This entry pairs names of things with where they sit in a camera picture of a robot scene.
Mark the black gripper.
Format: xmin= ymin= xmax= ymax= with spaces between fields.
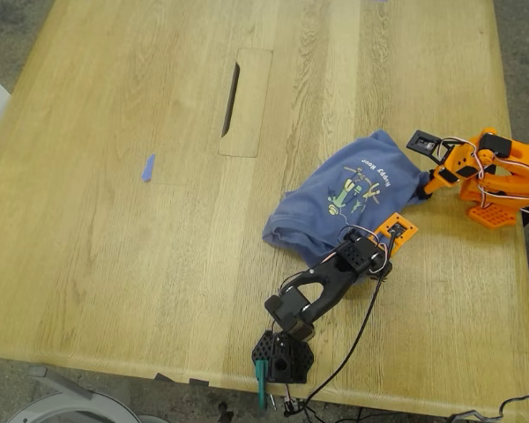
xmin=363 ymin=240 xmax=394 ymax=278

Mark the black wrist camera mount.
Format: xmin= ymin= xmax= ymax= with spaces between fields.
xmin=406 ymin=129 xmax=445 ymax=160

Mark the black camera cable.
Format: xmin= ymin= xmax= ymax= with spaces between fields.
xmin=284 ymin=233 xmax=396 ymax=418

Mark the teal table clamp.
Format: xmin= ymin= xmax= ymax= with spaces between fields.
xmin=254 ymin=359 xmax=270 ymax=410

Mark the small blue tape piece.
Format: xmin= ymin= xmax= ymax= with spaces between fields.
xmin=140 ymin=153 xmax=156 ymax=183

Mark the grey loose cable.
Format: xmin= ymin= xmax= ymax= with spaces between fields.
xmin=448 ymin=393 xmax=529 ymax=423

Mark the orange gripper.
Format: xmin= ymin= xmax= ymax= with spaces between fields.
xmin=416 ymin=141 xmax=485 ymax=199

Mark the blue printed T-shirt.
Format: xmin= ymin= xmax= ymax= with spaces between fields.
xmin=262 ymin=129 xmax=429 ymax=286

